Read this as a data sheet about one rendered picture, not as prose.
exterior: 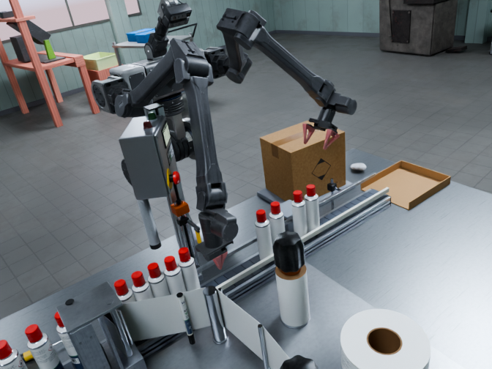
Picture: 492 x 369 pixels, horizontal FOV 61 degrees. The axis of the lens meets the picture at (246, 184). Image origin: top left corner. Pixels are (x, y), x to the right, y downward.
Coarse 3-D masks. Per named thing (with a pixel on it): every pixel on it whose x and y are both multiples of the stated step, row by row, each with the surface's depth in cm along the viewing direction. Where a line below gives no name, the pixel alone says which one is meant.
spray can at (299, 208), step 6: (294, 192) 150; (300, 192) 150; (294, 198) 150; (300, 198) 150; (294, 204) 151; (300, 204) 150; (294, 210) 151; (300, 210) 151; (294, 216) 153; (300, 216) 152; (306, 216) 154; (294, 222) 154; (300, 222) 153; (306, 222) 155; (294, 228) 156; (300, 228) 155; (306, 228) 156; (300, 234) 156
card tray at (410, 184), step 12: (396, 168) 206; (408, 168) 205; (420, 168) 199; (372, 180) 197; (384, 180) 198; (396, 180) 197; (408, 180) 196; (420, 180) 194; (432, 180) 193; (444, 180) 185; (396, 192) 188; (408, 192) 187; (420, 192) 186; (432, 192) 182; (396, 204) 180; (408, 204) 178
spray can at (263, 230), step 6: (258, 210) 143; (264, 210) 142; (258, 216) 141; (264, 216) 141; (258, 222) 142; (264, 222) 142; (258, 228) 143; (264, 228) 142; (258, 234) 144; (264, 234) 143; (270, 234) 145; (258, 240) 145; (264, 240) 144; (270, 240) 146; (258, 246) 147; (264, 246) 146; (270, 246) 147; (264, 252) 147; (270, 252) 148
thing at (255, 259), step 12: (372, 192) 182; (348, 204) 176; (372, 204) 174; (324, 216) 171; (336, 216) 170; (348, 216) 168; (312, 240) 158; (252, 264) 150; (228, 276) 146; (252, 276) 144; (228, 288) 140
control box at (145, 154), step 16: (128, 128) 115; (160, 128) 115; (128, 144) 110; (144, 144) 110; (160, 144) 113; (128, 160) 112; (144, 160) 112; (160, 160) 113; (144, 176) 114; (160, 176) 114; (144, 192) 117; (160, 192) 117
